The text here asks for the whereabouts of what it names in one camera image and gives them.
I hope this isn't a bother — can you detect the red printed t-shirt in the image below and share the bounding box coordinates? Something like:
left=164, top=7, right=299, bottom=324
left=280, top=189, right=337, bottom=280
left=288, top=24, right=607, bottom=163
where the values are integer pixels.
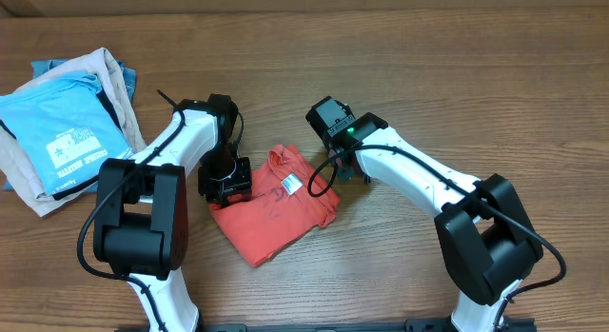
left=209, top=145, right=340, bottom=267

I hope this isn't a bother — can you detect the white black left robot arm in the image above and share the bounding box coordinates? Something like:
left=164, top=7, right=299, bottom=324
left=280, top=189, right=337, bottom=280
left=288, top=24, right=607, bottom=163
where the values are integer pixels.
left=77, top=94, right=252, bottom=331

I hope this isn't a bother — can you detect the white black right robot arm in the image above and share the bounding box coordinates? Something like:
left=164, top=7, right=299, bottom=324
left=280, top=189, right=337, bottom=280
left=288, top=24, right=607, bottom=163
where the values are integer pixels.
left=305, top=96, right=543, bottom=331

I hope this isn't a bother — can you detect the blue denim folded garment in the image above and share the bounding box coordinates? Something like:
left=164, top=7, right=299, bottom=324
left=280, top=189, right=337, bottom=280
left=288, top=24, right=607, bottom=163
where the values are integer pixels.
left=1, top=56, right=146, bottom=201

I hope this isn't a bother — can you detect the light blue folded t-shirt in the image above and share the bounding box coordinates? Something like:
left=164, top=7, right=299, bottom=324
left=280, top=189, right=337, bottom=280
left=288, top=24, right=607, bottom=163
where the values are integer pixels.
left=1, top=71, right=133, bottom=195

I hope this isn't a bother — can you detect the beige folded garment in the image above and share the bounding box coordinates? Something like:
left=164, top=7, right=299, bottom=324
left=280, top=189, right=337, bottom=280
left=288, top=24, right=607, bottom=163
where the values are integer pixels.
left=1, top=48, right=146, bottom=217

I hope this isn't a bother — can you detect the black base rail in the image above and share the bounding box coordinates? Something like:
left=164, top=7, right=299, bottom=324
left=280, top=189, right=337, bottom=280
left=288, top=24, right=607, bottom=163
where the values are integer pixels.
left=113, top=317, right=539, bottom=332

